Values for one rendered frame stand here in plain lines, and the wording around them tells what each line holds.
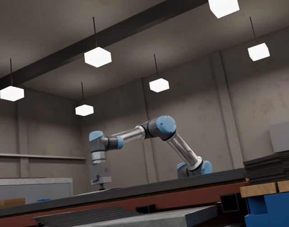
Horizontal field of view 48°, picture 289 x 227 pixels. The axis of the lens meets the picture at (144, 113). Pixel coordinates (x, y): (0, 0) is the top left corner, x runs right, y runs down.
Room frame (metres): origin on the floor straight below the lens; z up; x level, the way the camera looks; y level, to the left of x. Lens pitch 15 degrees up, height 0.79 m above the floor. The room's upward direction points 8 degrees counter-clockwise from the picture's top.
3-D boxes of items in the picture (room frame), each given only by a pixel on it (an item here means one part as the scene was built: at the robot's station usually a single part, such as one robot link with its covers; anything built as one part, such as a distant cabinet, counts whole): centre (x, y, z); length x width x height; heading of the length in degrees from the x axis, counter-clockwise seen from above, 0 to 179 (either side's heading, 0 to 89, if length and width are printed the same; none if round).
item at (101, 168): (1.69, 0.28, 0.96); 0.10 x 0.09 x 0.16; 147
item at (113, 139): (1.78, 0.21, 1.12); 0.11 x 0.11 x 0.08; 41
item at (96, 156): (1.70, 0.27, 1.04); 0.08 x 0.08 x 0.05
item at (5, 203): (1.74, 0.75, 0.87); 0.12 x 0.06 x 0.05; 145
